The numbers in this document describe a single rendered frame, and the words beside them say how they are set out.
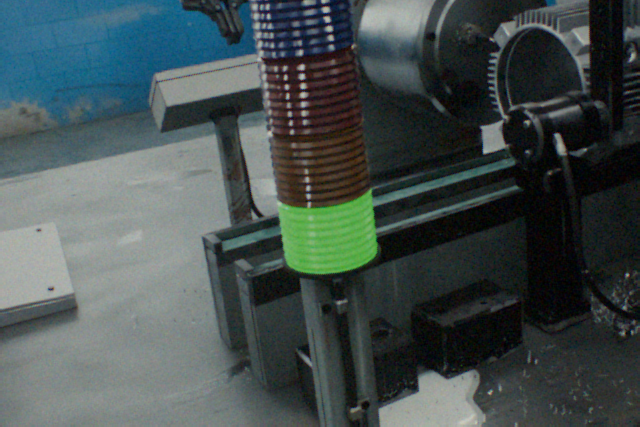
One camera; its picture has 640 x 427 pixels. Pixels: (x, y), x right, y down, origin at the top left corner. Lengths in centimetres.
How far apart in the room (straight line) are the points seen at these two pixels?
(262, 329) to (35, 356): 32
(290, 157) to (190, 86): 55
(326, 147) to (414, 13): 72
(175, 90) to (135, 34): 547
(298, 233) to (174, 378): 42
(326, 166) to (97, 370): 52
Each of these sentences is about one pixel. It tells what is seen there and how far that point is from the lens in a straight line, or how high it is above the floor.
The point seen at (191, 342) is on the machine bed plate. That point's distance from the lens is 93.
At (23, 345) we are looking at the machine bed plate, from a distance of 103.
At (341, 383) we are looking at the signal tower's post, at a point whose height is 95.
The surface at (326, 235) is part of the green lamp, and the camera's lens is 47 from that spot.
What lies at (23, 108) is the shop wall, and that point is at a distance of 644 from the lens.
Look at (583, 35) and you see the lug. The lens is 93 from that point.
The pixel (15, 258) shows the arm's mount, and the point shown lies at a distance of 124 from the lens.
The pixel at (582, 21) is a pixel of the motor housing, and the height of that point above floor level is 109.
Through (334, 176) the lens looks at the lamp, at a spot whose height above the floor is 109.
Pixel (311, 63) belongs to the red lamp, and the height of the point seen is 116.
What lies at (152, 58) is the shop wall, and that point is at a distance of 650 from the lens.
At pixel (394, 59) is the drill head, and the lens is 119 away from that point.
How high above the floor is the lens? 123
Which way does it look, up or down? 18 degrees down
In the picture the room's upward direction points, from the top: 7 degrees counter-clockwise
